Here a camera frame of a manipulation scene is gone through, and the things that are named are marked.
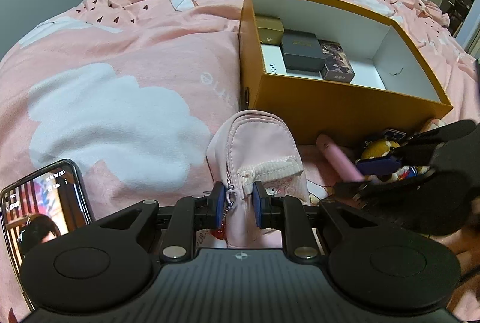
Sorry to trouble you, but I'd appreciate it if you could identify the small gold box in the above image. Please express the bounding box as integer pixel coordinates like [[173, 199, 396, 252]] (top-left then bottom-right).
[[255, 15, 284, 46]]

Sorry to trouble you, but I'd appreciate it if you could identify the black smartphone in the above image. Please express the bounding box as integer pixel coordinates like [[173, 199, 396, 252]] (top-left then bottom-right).
[[0, 158, 94, 312]]

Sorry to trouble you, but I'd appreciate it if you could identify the pink mini backpack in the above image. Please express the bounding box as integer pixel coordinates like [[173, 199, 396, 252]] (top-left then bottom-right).
[[205, 110, 310, 252]]

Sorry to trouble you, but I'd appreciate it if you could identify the pink printed duvet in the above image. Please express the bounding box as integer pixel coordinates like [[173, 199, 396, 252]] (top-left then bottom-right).
[[0, 0, 480, 323]]

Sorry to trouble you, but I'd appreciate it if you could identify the orange cardboard box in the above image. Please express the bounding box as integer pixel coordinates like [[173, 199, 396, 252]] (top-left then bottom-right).
[[238, 0, 454, 147]]

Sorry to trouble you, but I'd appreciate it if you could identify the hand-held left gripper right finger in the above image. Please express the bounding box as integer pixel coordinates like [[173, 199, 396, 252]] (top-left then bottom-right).
[[253, 181, 379, 264]]

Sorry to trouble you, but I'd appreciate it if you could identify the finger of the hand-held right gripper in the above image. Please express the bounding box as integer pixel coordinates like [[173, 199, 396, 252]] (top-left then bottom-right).
[[333, 173, 437, 202], [355, 120, 477, 177]]

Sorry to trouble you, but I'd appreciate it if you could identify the pink case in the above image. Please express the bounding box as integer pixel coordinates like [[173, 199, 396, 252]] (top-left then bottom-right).
[[316, 134, 365, 182]]

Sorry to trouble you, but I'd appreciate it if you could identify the white box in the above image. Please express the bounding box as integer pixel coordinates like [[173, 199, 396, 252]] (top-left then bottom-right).
[[260, 44, 287, 76]]

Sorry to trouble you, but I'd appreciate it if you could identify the dark printed box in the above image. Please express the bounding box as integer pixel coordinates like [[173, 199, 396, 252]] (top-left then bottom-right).
[[318, 39, 355, 82]]

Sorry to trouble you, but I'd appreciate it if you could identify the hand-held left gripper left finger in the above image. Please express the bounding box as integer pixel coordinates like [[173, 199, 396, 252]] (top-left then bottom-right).
[[90, 181, 226, 264]]

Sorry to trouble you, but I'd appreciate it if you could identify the dark grey box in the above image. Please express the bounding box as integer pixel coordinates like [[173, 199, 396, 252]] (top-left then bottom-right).
[[280, 29, 326, 73]]

